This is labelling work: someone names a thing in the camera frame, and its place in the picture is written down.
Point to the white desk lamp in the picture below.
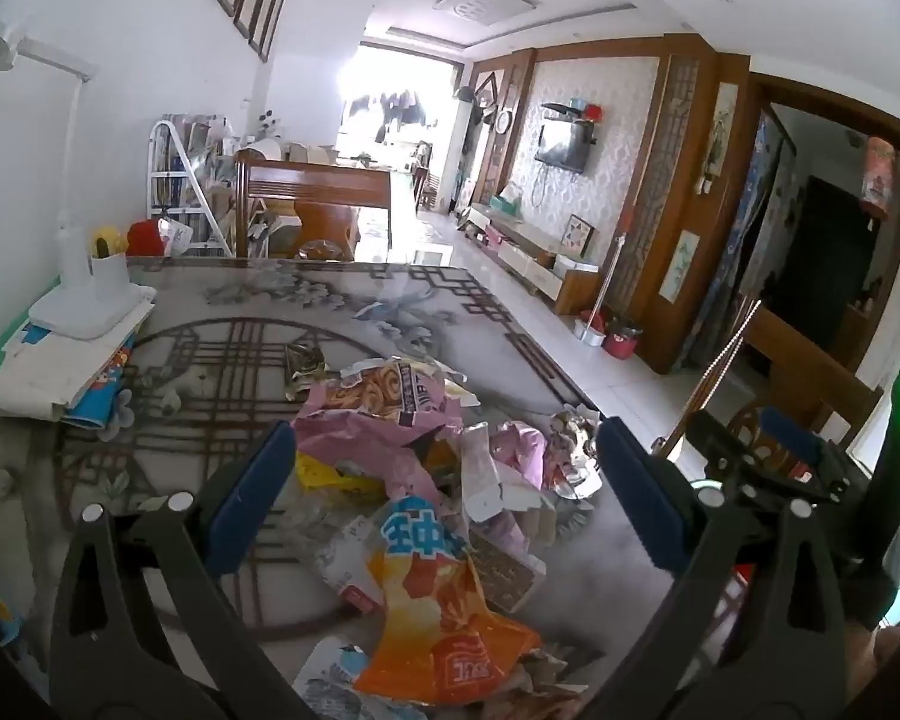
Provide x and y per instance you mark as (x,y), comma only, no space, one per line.
(82,300)

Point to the orange snack bag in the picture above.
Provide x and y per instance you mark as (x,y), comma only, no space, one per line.
(435,615)

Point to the stack of white papers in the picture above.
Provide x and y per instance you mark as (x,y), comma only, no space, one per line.
(41,375)

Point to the round wall clock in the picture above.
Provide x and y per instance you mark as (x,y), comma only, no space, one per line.
(503,121)

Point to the carved wooden chair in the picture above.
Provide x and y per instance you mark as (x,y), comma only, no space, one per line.
(802,360)

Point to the brown mesh patterned wrapper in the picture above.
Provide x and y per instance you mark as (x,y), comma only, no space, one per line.
(506,574)

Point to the blue door curtain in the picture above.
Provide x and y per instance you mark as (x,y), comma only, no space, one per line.
(765,225)

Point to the small lilac wrapper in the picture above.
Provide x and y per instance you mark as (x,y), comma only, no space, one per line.
(521,450)

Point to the red hanging decoration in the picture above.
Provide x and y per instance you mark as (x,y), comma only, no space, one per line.
(877,172)

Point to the white wooden television cabinet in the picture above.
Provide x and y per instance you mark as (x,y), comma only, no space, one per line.
(532,255)

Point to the yellow toy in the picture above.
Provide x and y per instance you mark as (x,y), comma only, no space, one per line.
(109,241)

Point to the silver foil wrapper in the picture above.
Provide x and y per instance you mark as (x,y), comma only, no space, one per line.
(574,450)

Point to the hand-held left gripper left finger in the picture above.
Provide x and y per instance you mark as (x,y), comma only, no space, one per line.
(259,491)

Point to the hanging wall scroll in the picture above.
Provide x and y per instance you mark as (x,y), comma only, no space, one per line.
(720,131)

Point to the twisted metal rod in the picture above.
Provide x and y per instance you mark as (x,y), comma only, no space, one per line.
(712,375)

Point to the large pink snack wrapper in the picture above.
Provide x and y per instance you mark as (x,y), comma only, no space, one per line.
(360,435)

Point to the white coffee table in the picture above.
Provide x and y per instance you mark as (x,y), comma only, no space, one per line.
(431,255)

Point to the white blue printed wrapper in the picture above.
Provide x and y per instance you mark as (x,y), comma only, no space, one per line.
(330,679)

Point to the clear white plastic bag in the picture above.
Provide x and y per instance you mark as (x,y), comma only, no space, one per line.
(341,562)

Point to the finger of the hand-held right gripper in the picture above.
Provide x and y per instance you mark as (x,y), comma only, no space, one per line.
(716,446)
(789,433)

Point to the wall-mounted television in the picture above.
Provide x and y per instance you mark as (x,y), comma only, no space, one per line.
(562,146)

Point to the red plush item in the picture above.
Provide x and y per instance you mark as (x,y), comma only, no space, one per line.
(147,238)

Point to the white paper carton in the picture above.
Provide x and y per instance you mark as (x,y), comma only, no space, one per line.
(487,480)

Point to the red bucket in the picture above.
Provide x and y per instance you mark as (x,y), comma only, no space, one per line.
(621,343)

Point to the yellow packet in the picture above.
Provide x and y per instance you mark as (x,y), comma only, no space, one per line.
(330,476)

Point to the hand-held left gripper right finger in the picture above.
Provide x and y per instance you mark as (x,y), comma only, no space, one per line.
(637,491)

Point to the crumpled gold wrapper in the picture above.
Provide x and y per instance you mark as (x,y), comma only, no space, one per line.
(304,371)

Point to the small patterned framed picture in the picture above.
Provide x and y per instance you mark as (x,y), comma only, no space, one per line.
(577,235)

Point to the mop with long pole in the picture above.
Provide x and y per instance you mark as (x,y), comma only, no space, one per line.
(607,277)

